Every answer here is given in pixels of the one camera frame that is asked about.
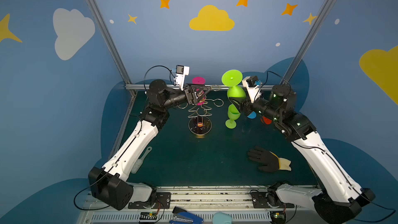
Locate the green wine glass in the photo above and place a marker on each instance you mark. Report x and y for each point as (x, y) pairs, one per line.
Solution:
(235, 92)
(233, 115)

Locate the gold wire wine glass rack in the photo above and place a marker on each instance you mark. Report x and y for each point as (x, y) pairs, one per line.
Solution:
(199, 123)

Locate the small right circuit board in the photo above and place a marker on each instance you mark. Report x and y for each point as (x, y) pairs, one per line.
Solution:
(278, 217)

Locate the grey white brush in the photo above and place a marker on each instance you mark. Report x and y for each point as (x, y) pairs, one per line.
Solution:
(140, 161)

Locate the aluminium frame post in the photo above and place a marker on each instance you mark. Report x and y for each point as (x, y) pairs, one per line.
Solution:
(95, 10)
(310, 36)

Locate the red wine glass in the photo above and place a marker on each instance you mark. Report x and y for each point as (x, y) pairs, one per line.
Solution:
(265, 120)

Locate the blue wine glass front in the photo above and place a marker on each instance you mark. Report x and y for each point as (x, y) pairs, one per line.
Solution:
(252, 115)

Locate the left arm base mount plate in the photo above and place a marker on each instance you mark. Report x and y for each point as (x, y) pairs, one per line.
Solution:
(156, 200)

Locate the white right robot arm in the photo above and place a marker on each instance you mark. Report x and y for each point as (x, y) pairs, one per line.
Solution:
(341, 199)

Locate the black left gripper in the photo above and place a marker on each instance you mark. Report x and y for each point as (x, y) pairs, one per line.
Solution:
(189, 94)

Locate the black work glove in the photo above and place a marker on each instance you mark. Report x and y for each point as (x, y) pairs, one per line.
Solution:
(269, 161)

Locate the light teal plastic object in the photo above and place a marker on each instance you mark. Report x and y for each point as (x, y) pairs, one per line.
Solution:
(222, 218)

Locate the aluminium right frame post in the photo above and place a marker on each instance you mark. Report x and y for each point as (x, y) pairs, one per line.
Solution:
(310, 36)

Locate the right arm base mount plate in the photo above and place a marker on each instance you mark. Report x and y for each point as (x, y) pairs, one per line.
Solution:
(264, 199)

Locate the pink wine glass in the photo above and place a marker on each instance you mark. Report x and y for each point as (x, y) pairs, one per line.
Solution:
(199, 81)

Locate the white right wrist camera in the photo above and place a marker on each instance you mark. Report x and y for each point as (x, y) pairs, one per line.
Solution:
(253, 87)

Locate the aluminium back frame rail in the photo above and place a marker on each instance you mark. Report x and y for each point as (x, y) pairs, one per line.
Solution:
(213, 87)

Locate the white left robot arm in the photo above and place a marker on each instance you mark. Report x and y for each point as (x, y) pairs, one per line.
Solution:
(109, 183)

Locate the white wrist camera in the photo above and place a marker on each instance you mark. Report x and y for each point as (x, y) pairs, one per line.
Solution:
(181, 72)
(253, 87)

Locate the small green circuit board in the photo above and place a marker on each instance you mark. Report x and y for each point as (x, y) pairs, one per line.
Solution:
(148, 217)

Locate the aluminium left frame post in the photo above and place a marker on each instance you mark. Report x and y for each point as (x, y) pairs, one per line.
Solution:
(95, 10)

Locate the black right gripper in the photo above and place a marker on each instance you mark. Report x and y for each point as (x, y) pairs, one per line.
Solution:
(246, 107)

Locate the blue stapler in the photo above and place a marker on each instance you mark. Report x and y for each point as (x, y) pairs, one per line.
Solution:
(181, 216)

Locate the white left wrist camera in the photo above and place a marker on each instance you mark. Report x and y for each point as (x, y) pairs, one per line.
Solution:
(181, 72)

